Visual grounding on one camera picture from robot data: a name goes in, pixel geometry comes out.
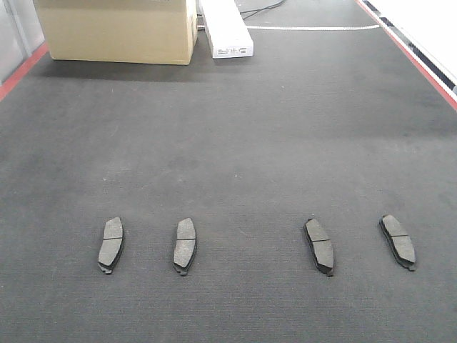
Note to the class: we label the red conveyor side rail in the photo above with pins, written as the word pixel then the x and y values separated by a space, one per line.
pixel 426 71

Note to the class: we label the brown cardboard box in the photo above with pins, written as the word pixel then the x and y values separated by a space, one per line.
pixel 144 32

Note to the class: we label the small white box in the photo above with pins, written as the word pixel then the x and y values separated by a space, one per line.
pixel 226 31

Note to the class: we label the red left conveyor rail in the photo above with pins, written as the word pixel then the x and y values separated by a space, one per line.
pixel 12 81

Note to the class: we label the grey brake pad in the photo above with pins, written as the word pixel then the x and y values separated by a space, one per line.
pixel 185 247
pixel 399 241
pixel 321 246
pixel 111 246

